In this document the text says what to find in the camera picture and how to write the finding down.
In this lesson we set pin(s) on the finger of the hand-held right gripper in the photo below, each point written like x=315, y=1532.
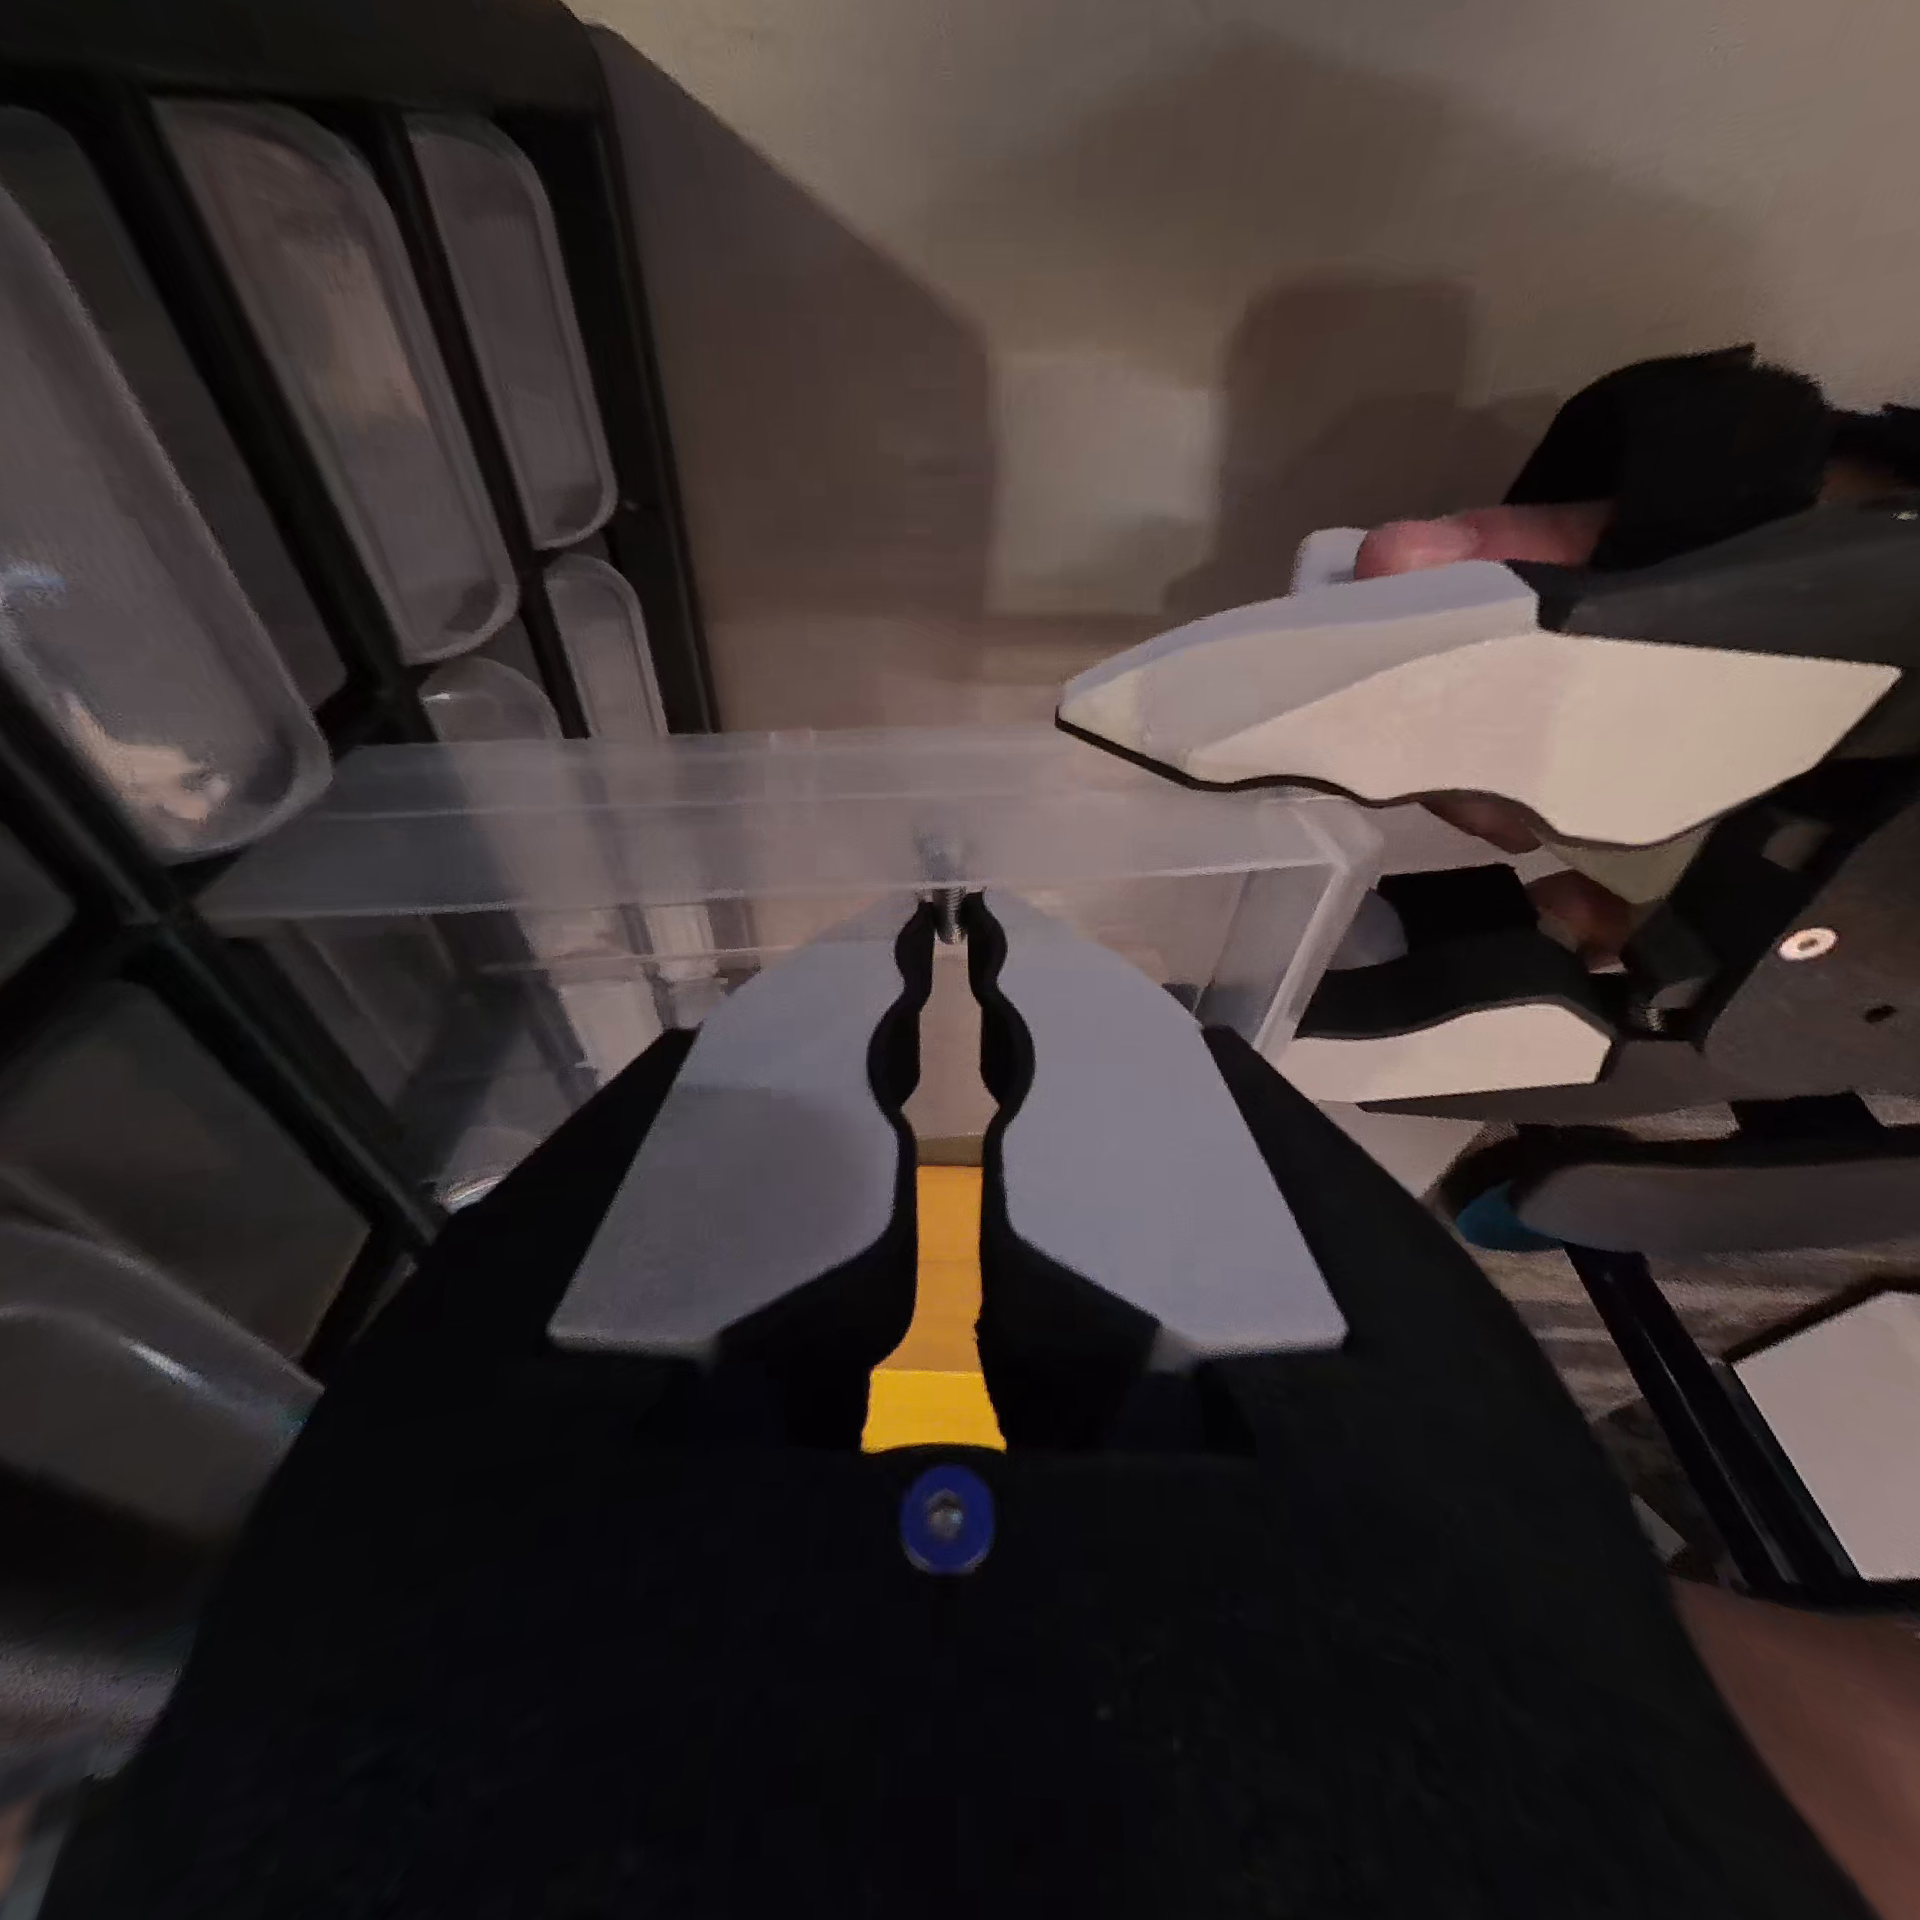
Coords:
x=1576, y=721
x=1471, y=1059

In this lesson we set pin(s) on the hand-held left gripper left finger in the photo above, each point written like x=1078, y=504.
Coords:
x=735, y=1170

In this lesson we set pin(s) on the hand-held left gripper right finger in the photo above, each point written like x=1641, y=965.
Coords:
x=1155, y=1170

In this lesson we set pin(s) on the yellow plastic bin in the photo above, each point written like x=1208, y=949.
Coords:
x=931, y=1402

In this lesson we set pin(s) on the small metal screw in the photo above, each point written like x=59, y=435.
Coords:
x=942, y=885

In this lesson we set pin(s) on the clear plastic drawer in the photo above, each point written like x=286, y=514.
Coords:
x=599, y=832

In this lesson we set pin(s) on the black drawer cabinet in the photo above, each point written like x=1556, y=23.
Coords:
x=646, y=375

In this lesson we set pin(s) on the person's right forearm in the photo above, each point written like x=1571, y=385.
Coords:
x=1815, y=1769

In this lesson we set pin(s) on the person's right hand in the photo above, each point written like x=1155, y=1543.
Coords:
x=1471, y=540

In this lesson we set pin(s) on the white panel black frame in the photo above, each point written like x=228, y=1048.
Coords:
x=1844, y=1441

